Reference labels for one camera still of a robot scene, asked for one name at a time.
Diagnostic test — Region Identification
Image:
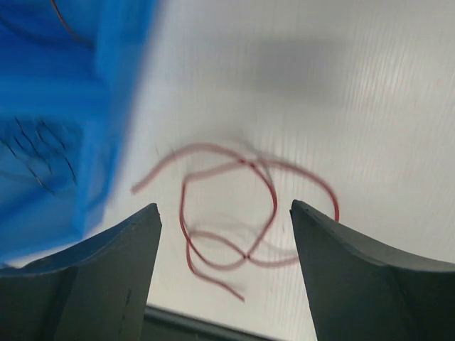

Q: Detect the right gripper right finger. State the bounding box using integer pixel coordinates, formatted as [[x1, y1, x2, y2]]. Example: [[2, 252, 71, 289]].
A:
[[290, 200, 454, 340]]

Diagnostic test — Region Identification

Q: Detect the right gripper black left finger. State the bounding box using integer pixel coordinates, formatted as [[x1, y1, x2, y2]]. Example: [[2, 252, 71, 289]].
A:
[[1, 204, 162, 340]]

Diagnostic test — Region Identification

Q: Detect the red cable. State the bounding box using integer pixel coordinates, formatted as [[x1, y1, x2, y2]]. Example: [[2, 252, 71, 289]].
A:
[[130, 142, 341, 302], [49, 0, 95, 47]]

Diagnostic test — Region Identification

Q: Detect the blue plastic compartment bin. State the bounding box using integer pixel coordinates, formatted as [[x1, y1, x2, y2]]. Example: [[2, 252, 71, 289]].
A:
[[1, 1, 159, 263]]

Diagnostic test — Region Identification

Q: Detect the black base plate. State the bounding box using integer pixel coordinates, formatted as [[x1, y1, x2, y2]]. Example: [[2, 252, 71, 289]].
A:
[[139, 305, 270, 341]]

